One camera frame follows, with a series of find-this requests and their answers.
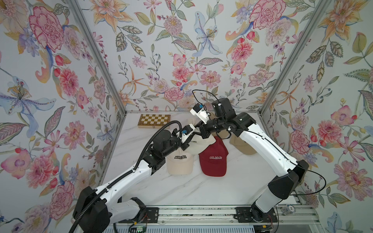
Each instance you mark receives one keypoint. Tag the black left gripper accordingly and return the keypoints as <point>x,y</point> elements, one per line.
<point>186,144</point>

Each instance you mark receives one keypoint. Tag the red Colorado cap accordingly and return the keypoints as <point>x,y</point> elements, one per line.
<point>213,160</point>

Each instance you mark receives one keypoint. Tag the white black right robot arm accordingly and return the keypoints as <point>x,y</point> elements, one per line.
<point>289,171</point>

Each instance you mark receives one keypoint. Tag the wooden chessboard box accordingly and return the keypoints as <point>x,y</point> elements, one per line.
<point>153,121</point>

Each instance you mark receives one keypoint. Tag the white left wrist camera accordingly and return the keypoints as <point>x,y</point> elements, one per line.
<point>187,132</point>

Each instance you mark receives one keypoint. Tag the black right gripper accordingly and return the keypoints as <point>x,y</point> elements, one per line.
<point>207,126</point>

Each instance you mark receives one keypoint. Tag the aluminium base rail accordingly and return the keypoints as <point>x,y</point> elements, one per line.
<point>223,214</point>

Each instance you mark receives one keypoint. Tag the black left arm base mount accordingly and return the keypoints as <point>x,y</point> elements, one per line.
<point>145,214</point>

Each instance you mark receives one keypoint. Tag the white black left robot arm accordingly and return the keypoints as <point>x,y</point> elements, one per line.
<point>100,207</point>

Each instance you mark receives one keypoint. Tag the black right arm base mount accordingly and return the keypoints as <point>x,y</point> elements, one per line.
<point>248,215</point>

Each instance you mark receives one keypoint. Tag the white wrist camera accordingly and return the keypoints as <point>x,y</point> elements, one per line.
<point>199,111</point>
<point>187,132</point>

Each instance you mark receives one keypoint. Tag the tan cap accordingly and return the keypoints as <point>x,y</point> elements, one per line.
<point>242,146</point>
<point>224,134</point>

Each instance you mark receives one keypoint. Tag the cream Colorado cap front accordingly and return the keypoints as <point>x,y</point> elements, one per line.
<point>180,163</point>

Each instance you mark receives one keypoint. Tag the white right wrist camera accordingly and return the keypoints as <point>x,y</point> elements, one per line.
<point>199,111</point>

